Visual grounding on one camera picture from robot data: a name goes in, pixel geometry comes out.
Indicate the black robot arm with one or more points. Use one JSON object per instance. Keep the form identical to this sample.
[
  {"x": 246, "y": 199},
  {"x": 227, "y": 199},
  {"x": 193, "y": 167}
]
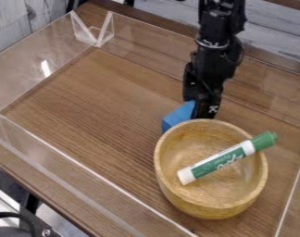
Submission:
[{"x": 222, "y": 18}]

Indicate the blue foam block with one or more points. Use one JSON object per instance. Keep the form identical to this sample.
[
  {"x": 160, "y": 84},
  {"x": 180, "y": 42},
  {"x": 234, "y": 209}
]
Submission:
[{"x": 180, "y": 115}]

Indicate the clear acrylic tray wall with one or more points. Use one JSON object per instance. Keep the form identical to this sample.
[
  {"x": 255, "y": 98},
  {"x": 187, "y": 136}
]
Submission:
[{"x": 87, "y": 86}]

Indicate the light wooden bowl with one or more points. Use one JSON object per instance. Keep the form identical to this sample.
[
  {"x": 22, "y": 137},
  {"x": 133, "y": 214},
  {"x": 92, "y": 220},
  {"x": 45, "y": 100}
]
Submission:
[{"x": 211, "y": 174}]

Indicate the green and white marker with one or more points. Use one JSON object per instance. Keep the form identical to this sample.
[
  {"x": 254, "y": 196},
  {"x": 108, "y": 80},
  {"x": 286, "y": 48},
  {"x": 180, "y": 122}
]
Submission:
[{"x": 232, "y": 154}]

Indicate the black metal bracket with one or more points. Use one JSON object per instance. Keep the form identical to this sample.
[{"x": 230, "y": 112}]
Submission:
[{"x": 44, "y": 229}]

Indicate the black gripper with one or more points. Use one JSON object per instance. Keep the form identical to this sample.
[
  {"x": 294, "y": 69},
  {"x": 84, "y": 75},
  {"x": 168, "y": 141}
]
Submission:
[{"x": 211, "y": 68}]

